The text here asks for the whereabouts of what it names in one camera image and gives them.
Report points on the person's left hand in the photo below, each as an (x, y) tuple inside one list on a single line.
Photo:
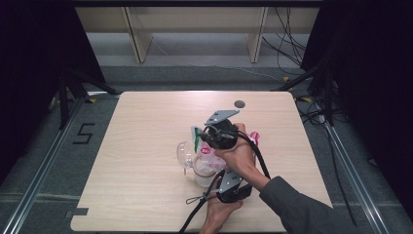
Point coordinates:
[(219, 214)]

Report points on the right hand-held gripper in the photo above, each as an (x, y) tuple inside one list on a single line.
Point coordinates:
[(220, 130)]

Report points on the clear glass jar with lid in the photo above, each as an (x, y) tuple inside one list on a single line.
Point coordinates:
[(199, 165)]

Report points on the pink and white plastic bag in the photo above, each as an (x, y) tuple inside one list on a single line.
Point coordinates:
[(207, 152)]

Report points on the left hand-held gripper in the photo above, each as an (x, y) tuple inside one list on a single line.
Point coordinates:
[(232, 187)]

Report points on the person's right hand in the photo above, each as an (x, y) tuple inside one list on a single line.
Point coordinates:
[(240, 156)]

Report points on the dark curtain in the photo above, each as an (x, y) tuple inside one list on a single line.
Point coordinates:
[(35, 65), (373, 81)]

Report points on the aluminium floor rail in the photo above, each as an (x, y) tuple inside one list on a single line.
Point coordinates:
[(354, 175), (42, 172)]

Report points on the black metal stand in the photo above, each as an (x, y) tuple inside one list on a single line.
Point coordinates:
[(69, 94), (324, 91)]

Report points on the light wooden shelf unit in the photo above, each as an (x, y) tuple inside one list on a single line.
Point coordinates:
[(195, 22)]

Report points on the black tape strip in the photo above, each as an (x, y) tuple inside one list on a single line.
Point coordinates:
[(78, 212)]

